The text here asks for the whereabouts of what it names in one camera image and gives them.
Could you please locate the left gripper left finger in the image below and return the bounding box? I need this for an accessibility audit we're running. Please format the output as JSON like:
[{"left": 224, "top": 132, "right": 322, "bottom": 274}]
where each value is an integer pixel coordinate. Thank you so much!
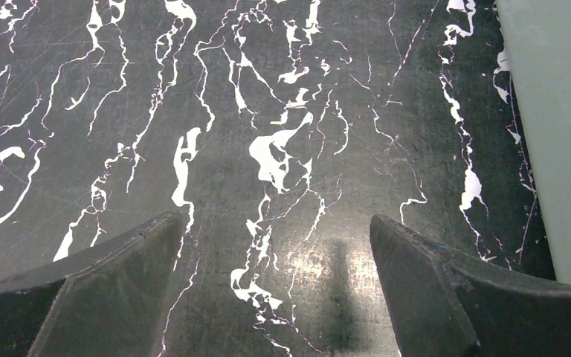
[{"left": 0, "top": 212, "right": 182, "bottom": 356}]

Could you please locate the green plastic tool box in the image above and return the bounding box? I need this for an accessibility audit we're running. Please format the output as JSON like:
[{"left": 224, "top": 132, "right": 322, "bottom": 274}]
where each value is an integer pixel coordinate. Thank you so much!
[{"left": 497, "top": 1, "right": 571, "bottom": 284}]

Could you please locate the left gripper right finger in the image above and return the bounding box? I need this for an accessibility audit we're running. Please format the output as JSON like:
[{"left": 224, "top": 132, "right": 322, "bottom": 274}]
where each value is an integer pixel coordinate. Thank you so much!
[{"left": 370, "top": 215, "right": 571, "bottom": 356}]

